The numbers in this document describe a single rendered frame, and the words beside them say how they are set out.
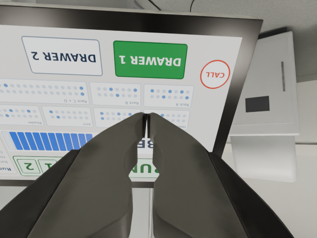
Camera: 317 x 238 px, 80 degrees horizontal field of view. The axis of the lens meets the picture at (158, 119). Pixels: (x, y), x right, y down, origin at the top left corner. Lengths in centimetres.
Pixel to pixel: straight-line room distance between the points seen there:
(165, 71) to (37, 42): 16
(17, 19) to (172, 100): 21
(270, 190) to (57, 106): 352
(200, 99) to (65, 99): 20
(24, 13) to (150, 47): 15
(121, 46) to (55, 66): 9
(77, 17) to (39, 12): 4
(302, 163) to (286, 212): 77
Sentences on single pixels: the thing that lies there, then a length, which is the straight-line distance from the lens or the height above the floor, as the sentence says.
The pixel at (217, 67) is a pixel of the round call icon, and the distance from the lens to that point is 28.
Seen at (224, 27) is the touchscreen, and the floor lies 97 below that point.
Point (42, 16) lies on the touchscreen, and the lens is 28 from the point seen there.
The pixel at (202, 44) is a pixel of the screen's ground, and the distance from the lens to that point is 26.
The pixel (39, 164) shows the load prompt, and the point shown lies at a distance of 41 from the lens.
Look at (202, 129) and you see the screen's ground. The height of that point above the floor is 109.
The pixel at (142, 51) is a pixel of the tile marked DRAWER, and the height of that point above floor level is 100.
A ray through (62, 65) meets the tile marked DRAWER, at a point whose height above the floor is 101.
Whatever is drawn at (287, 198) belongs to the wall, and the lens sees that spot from 365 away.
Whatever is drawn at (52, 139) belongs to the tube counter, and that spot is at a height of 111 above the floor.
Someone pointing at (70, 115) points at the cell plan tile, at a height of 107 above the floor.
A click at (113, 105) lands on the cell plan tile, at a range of 29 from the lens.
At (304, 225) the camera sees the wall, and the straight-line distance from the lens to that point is 373.
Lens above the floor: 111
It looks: 8 degrees down
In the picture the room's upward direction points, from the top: 179 degrees counter-clockwise
